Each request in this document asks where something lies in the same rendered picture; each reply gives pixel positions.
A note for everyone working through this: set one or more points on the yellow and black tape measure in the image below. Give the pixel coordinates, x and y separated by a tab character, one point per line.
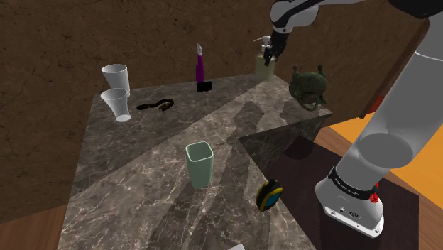
269	195

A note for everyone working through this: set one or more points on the pale green square cup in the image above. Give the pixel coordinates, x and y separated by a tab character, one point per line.
199	166

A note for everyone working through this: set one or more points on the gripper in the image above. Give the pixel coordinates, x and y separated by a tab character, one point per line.
277	42

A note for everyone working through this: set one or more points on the dark green bronze vessel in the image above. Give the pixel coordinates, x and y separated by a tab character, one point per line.
309	88

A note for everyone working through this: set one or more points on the black curved tool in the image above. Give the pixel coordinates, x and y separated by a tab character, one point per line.
157	104

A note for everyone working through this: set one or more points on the pale green soap dispenser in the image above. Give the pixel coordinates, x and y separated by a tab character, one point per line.
265	69

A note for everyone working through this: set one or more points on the purple figure on black base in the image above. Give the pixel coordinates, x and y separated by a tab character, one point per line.
200	71

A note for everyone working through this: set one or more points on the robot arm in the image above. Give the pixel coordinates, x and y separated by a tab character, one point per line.
398	121

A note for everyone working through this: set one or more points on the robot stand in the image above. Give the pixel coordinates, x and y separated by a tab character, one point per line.
373	214

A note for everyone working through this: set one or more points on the white flat object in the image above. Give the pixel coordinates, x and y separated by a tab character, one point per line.
237	247

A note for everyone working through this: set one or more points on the white cup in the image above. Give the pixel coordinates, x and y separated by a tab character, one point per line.
117	103
117	78

